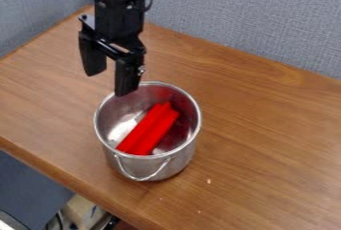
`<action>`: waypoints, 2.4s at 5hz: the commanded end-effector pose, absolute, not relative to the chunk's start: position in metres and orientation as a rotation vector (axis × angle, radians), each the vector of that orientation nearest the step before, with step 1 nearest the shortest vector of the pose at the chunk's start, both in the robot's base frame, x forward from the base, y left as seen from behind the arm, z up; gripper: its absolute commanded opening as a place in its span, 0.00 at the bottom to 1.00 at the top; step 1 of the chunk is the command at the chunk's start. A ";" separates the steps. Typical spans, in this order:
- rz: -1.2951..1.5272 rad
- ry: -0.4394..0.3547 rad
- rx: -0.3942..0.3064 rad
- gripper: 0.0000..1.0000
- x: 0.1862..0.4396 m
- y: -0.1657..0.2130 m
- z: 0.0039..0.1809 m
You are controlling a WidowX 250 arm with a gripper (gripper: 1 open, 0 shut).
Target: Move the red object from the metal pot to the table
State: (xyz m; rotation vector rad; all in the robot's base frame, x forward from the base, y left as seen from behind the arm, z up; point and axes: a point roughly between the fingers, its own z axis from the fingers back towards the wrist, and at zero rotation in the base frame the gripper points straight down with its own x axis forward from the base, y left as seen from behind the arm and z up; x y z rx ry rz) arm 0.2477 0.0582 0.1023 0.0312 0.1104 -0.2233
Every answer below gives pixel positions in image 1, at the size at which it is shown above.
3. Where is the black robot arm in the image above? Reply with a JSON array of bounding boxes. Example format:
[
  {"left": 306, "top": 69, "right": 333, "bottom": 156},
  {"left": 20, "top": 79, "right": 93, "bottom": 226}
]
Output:
[{"left": 78, "top": 0, "right": 151, "bottom": 97}]

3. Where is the red block object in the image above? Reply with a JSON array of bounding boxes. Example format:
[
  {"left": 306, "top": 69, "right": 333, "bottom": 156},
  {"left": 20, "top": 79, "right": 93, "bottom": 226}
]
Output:
[{"left": 116, "top": 102, "right": 177, "bottom": 155}]

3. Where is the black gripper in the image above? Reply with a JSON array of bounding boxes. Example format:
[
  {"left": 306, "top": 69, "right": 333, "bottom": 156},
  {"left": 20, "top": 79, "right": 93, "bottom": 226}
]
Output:
[{"left": 78, "top": 0, "right": 147, "bottom": 97}]

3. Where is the beige box under table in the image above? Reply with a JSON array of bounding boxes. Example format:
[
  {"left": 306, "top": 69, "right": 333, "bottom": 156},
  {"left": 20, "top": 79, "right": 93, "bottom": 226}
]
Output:
[{"left": 61, "top": 194, "right": 107, "bottom": 230}]

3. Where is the metal pot with handle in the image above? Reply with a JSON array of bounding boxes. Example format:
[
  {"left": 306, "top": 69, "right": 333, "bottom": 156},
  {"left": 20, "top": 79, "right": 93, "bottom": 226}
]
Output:
[{"left": 93, "top": 82, "right": 202, "bottom": 181}]

